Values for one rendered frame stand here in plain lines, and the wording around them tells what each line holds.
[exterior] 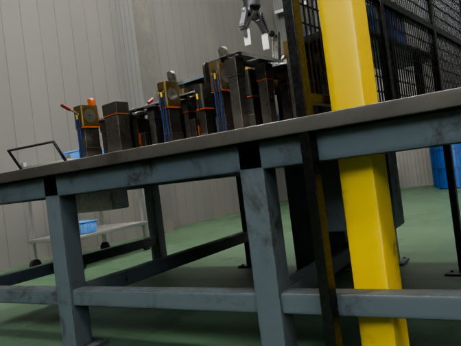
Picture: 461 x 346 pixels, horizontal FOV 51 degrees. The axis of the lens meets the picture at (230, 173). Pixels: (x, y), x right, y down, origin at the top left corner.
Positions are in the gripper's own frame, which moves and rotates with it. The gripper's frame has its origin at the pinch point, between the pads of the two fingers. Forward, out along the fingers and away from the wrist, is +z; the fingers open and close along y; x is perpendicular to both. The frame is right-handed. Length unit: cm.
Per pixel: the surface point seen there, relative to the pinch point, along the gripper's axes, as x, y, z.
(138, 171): -4, 72, 51
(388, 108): 78, 63, 45
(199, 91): -18.3, 20.7, 18.0
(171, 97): -37.6, 19.3, 16.7
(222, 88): -2.7, 24.4, 20.2
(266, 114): 15.6, 22.5, 34.3
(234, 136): 36, 70, 45
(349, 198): 60, 54, 66
